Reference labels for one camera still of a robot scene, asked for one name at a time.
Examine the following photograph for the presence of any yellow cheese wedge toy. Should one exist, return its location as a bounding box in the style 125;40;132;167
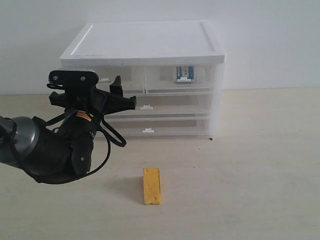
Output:
143;168;162;205

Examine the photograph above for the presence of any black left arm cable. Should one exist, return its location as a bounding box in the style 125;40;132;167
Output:
0;82;128;185

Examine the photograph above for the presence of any bottom wide clear drawer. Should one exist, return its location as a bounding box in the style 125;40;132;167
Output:
108;118;211;138

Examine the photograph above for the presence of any white plastic drawer cabinet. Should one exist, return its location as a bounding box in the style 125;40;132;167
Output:
60;20;226;139

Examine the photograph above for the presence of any middle wide clear drawer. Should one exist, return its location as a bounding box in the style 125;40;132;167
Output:
109;94;212;117

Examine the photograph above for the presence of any wide clear drawer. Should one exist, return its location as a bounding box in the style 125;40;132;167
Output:
108;118;211;138
109;94;212;117

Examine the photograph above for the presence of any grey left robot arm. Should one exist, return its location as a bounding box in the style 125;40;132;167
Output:
0;69;137;185

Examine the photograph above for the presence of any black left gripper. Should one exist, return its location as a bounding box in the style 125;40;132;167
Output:
49;75;137;115

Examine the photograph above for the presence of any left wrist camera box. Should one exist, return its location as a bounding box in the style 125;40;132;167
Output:
47;69;99;90

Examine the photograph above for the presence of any white bottle teal label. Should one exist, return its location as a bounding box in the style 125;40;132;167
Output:
173;65;198;84

